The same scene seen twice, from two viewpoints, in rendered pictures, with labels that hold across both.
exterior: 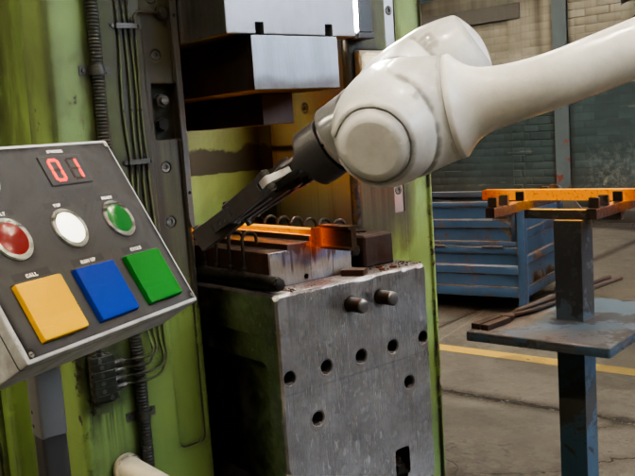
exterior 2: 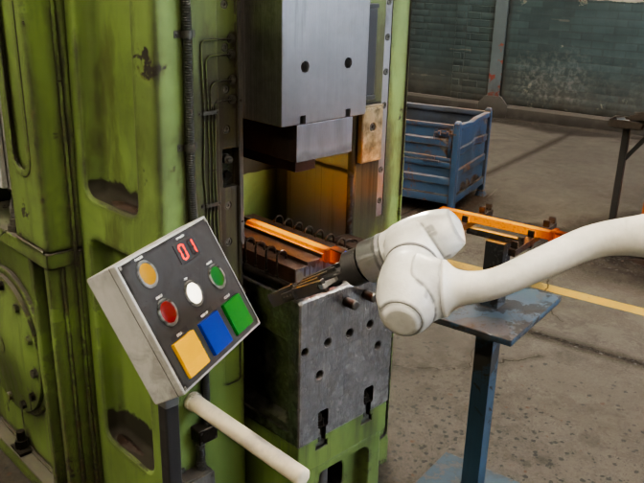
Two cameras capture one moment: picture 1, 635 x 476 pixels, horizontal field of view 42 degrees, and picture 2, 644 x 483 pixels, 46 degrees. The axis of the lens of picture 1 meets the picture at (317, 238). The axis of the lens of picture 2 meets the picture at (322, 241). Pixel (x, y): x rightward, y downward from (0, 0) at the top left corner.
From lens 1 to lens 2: 69 cm
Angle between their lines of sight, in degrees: 13
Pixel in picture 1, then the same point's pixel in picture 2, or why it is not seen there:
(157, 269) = (240, 310)
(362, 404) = (347, 362)
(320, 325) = (326, 317)
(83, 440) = not seen: hidden behind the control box
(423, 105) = (429, 300)
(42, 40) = (155, 129)
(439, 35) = (438, 228)
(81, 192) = (196, 264)
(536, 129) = (476, 31)
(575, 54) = (513, 273)
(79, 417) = not seen: hidden behind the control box
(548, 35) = not seen: outside the picture
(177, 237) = (232, 251)
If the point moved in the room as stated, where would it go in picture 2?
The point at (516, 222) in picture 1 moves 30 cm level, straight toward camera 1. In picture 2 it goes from (452, 142) to (452, 151)
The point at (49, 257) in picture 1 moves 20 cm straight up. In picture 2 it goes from (186, 318) to (182, 224)
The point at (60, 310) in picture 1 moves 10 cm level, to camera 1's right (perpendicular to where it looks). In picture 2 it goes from (196, 355) to (247, 355)
